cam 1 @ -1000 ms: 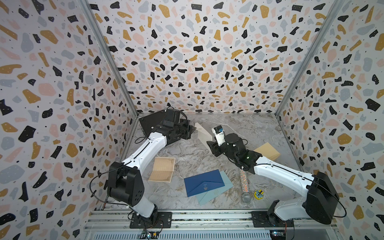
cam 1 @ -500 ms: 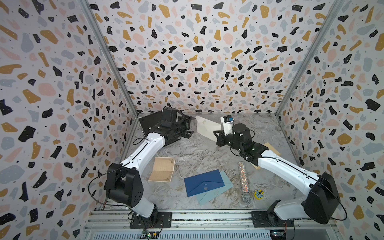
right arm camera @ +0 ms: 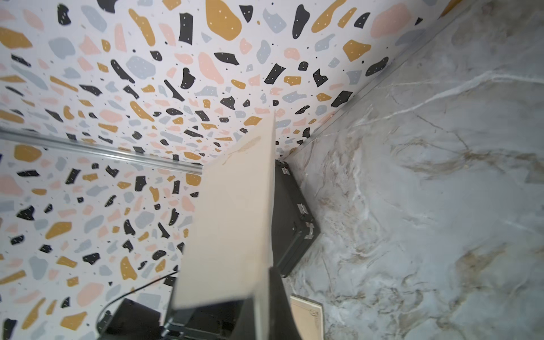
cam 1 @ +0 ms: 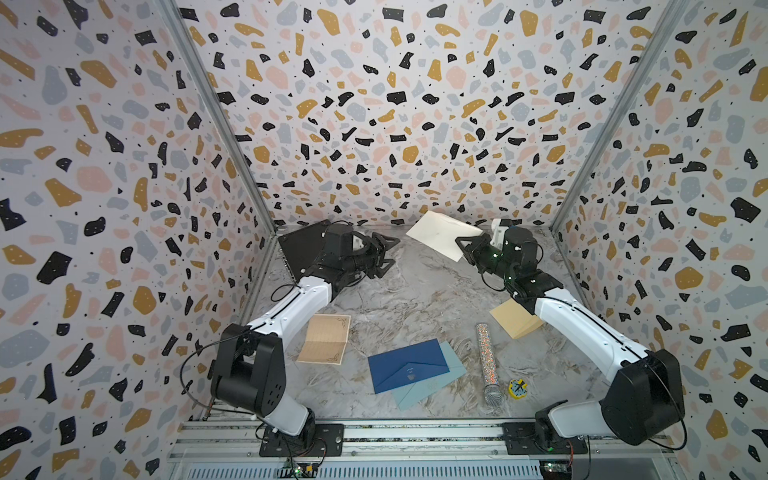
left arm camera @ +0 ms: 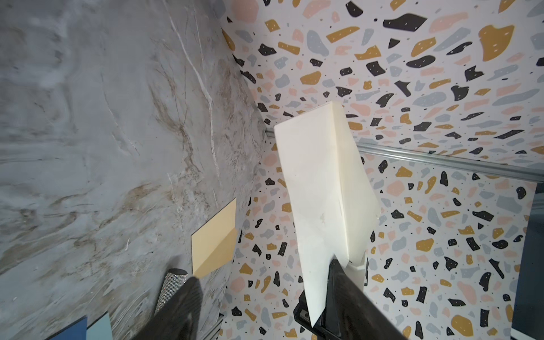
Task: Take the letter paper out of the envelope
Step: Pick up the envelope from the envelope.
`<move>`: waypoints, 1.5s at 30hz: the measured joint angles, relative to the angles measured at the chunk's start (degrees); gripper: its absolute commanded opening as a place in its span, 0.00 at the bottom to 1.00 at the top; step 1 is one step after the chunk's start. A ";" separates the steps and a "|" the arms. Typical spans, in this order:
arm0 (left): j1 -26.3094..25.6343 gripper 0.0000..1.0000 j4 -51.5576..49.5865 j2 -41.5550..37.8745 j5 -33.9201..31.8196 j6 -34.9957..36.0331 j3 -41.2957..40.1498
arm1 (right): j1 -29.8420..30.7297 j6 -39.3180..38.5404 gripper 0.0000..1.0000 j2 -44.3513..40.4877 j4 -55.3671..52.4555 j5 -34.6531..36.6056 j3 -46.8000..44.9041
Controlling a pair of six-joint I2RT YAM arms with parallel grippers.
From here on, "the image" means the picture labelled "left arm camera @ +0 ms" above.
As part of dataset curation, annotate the dark blue envelope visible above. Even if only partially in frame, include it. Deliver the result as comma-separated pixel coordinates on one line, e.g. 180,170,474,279
47,317,87,340

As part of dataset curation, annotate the glitter tube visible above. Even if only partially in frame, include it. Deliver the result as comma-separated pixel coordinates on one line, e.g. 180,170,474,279
154,269,188,314

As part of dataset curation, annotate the yellow envelope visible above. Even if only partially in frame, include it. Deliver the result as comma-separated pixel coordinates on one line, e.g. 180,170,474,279
191,198,237,279

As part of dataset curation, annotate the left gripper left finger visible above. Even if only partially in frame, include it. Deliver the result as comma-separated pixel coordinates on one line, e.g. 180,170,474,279
133,277,203,340

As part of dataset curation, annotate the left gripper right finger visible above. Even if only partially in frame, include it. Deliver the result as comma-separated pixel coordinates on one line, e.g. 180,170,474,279
324,259,405,339

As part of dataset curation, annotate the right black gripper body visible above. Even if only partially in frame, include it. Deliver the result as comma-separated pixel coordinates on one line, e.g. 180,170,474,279
292,254,371,340

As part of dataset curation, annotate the cream white envelope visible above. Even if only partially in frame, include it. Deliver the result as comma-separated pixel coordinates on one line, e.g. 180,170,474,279
274,101,381,321

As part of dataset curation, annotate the light blue envelope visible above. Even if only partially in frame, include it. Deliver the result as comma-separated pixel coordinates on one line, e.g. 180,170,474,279
86,313,113,340

